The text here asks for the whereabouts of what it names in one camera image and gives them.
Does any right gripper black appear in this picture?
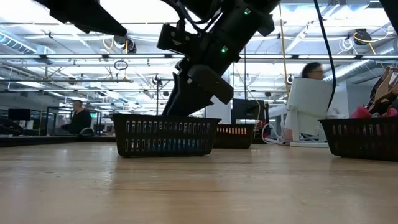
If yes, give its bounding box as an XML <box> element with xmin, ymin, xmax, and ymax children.
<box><xmin>161</xmin><ymin>58</ymin><xmax>234</xmax><ymax>118</ymax></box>

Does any black plastic mesh basket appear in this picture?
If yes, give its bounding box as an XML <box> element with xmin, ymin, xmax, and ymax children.
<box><xmin>111</xmin><ymin>113</ymin><xmax>222</xmax><ymax>158</ymax></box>
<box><xmin>214</xmin><ymin>123</ymin><xmax>256</xmax><ymax>150</ymax></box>
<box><xmin>318</xmin><ymin>116</ymin><xmax>398</xmax><ymax>162</ymax></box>

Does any white building pillar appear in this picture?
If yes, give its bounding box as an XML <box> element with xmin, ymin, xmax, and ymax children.
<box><xmin>205</xmin><ymin>98</ymin><xmax>233</xmax><ymax>124</ymax></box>

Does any black perforated computer case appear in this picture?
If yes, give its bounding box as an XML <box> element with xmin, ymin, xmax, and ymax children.
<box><xmin>232</xmin><ymin>98</ymin><xmax>266</xmax><ymax>125</ymax></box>

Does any person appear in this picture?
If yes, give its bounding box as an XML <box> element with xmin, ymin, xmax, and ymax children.
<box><xmin>300</xmin><ymin>61</ymin><xmax>325</xmax><ymax>80</ymax></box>
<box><xmin>55</xmin><ymin>99</ymin><xmax>93</xmax><ymax>137</ymax></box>

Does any black monitor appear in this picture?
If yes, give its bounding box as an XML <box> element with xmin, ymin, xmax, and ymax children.
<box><xmin>7</xmin><ymin>108</ymin><xmax>32</xmax><ymax>121</ymax></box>

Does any black distant rig frame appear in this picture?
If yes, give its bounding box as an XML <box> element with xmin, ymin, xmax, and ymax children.
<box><xmin>154</xmin><ymin>77</ymin><xmax>175</xmax><ymax>116</ymax></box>

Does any black ceiling cable reel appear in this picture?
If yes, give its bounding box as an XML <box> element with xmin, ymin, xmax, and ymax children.
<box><xmin>354</xmin><ymin>27</ymin><xmax>373</xmax><ymax>45</ymax></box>
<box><xmin>113</xmin><ymin>33</ymin><xmax>137</xmax><ymax>54</ymax></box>

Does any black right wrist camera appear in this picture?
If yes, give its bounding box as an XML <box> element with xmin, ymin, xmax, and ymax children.
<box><xmin>156</xmin><ymin>22</ymin><xmax>201</xmax><ymax>56</ymax></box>

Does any white lamp cable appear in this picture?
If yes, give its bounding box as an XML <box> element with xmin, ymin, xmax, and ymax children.
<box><xmin>260</xmin><ymin>121</ymin><xmax>292</xmax><ymax>145</ymax></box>

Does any yellow cable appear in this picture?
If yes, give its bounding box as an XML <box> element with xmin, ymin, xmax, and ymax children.
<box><xmin>278</xmin><ymin>2</ymin><xmax>292</xmax><ymax>101</ymax></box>

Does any black aluminium table frame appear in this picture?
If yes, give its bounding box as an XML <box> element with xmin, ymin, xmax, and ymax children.
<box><xmin>0</xmin><ymin>134</ymin><xmax>116</xmax><ymax>147</ymax></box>

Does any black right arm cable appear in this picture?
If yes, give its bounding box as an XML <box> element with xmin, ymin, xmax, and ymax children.
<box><xmin>312</xmin><ymin>0</ymin><xmax>338</xmax><ymax>110</ymax></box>

